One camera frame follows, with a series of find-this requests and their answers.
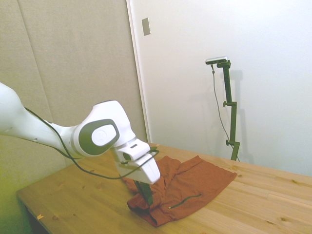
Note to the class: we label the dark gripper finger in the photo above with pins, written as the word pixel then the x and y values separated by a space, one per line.
pixel 141 189
pixel 149 195

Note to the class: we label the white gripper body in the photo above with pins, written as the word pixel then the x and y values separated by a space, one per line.
pixel 146 170

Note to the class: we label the rust red shorts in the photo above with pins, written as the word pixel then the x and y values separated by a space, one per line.
pixel 192 180

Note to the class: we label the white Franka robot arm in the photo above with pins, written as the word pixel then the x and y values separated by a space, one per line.
pixel 100 136

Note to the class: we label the small orange tape piece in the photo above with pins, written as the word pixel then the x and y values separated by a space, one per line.
pixel 39 216

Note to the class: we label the white door frame trim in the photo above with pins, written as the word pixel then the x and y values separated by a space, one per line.
pixel 137 61

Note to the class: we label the dark jointed camera stand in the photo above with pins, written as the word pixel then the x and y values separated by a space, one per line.
pixel 229 95

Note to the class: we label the silver exterior camera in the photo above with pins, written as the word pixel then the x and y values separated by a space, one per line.
pixel 217 59

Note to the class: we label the grey wall plate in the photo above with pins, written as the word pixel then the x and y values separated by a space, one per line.
pixel 146 26

